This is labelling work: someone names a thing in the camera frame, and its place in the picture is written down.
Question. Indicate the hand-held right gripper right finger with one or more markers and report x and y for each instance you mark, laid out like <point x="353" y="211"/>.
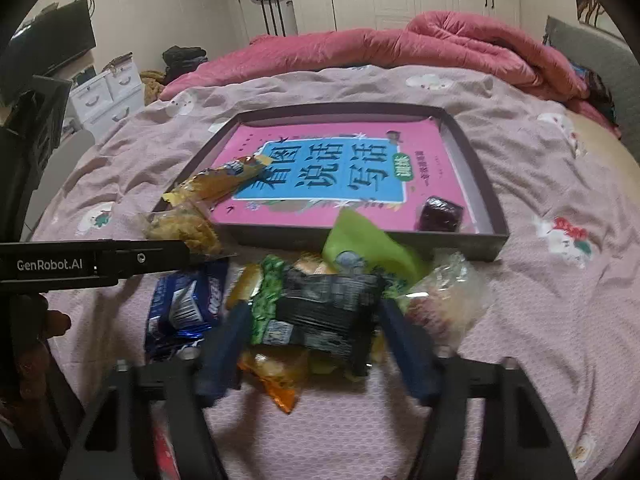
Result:
<point x="407" y="350"/>

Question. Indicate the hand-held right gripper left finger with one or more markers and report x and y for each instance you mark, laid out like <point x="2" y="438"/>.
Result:
<point x="222" y="355"/>

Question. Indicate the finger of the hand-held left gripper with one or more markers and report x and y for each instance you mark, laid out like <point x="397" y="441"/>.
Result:
<point x="150" y="257"/>

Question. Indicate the clear packet of yellow crisps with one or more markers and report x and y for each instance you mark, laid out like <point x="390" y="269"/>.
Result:
<point x="185" y="227"/>

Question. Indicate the blue cookie packet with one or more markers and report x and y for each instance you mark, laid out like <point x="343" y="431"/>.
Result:
<point x="185" y="305"/>

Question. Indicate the clear pastry packet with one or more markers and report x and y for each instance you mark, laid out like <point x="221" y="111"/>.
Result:
<point x="445" y="300"/>

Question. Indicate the black and green snack packet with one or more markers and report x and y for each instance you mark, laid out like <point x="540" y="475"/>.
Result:
<point x="320" y="310"/>

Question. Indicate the yellow snack bar packet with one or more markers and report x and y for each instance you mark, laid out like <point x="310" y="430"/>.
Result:
<point x="220" y="182"/>

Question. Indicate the dark grey shallow box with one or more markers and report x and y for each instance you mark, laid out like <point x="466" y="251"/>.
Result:
<point x="280" y="240"/>

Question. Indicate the person's left hand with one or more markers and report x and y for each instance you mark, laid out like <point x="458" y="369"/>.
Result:
<point x="55" y="322"/>

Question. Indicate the orange biscuit packet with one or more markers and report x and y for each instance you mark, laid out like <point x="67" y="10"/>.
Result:
<point x="272" y="375"/>

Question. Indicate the small yellow snack packet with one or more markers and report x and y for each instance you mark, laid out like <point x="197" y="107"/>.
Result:
<point x="244" y="287"/>

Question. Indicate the dark red wrapped candy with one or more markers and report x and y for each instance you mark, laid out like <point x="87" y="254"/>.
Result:
<point x="440" y="215"/>

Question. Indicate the pink printed bed sheet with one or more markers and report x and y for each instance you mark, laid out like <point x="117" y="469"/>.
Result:
<point x="550" y="285"/>

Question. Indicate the white drawer unit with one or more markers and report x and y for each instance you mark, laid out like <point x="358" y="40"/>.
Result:
<point x="107" y="92"/>

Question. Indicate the yellow-brown knitted blanket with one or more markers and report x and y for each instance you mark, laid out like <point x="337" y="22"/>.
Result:
<point x="150" y="85"/>

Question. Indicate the pink book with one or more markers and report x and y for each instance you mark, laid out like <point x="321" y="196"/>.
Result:
<point x="320" y="175"/>

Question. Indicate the pile of dark clothes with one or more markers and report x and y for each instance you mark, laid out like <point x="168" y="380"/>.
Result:
<point x="182" y="60"/>

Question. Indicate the black television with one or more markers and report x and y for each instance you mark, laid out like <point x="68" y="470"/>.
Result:
<point x="55" y="45"/>

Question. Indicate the pink quilt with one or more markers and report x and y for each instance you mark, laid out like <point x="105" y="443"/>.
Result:
<point x="400" y="45"/>

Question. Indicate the dark striped clothes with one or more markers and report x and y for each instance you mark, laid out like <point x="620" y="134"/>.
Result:
<point x="595" y="85"/>

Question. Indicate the grey padded headboard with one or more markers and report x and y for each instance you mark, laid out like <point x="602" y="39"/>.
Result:
<point x="600" y="55"/>

